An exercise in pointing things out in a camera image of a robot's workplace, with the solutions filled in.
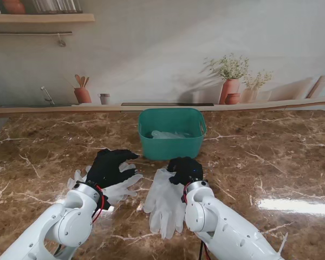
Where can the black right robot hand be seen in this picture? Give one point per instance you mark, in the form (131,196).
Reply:
(188,169)

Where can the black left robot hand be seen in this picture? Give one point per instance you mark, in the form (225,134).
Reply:
(105,169)

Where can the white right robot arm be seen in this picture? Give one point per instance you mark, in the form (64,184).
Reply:
(219,219)

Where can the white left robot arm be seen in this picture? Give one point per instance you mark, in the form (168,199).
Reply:
(57,224)

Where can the teal plastic basket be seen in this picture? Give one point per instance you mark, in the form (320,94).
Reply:
(170,149)

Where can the grey mug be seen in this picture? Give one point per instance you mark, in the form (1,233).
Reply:
(105,99)

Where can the terracotta utensil pot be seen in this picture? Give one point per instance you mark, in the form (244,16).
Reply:
(82,95)

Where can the wooden spoon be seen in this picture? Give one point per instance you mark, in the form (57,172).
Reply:
(86,81)
(77,80)

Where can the wooden spatula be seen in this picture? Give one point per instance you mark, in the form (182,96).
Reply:
(82,81)

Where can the chrome faucet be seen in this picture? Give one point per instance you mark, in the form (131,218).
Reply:
(47,96)

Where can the small dried flower bouquet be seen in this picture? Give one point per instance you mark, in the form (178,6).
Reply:
(258,80)

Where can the metal hook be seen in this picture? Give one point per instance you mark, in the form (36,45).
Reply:
(61,40)

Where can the pale wooden cutting board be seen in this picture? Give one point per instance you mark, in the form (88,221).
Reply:
(318,86)

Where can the row of glass jars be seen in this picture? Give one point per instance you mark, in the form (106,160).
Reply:
(57,6)

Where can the terracotta jar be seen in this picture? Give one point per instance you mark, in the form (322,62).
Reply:
(14,6)

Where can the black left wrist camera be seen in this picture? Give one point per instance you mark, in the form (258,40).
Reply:
(106,203)

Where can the metal wall rail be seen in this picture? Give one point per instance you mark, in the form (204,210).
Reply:
(29,32)

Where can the wooden wall shelf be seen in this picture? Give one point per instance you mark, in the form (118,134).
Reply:
(43,17)

